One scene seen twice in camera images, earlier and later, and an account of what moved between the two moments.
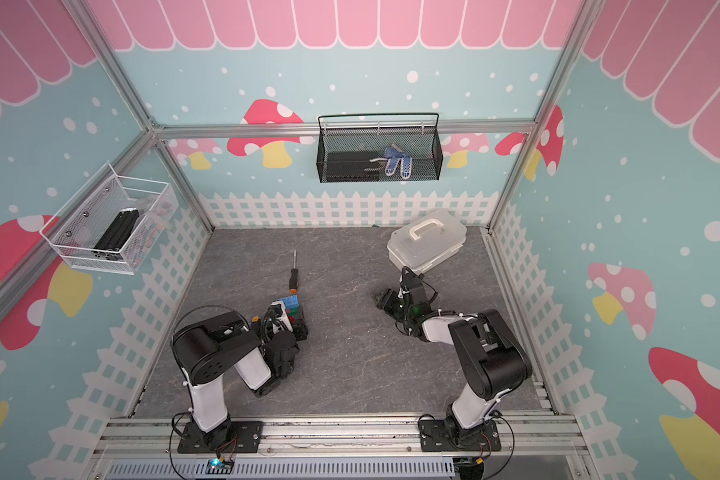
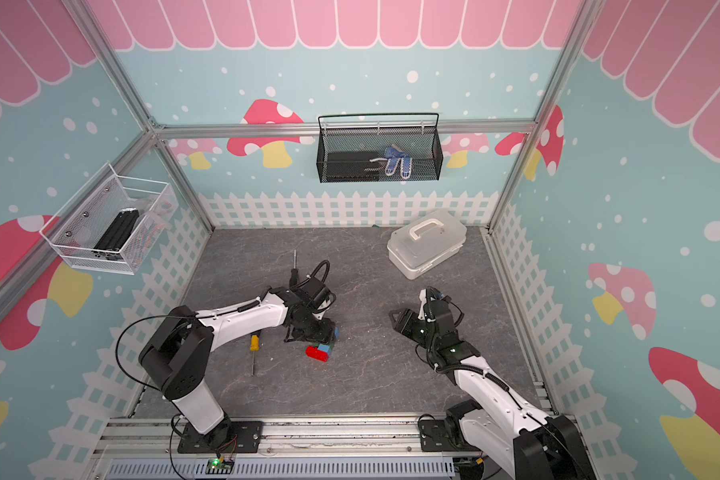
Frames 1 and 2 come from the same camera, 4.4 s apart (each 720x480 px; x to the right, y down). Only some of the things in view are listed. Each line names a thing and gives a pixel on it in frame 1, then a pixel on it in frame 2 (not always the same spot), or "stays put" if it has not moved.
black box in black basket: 352,166 stays put
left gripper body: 300,333 → 312,329
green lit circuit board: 218,466 stays put
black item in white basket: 116,234 stays put
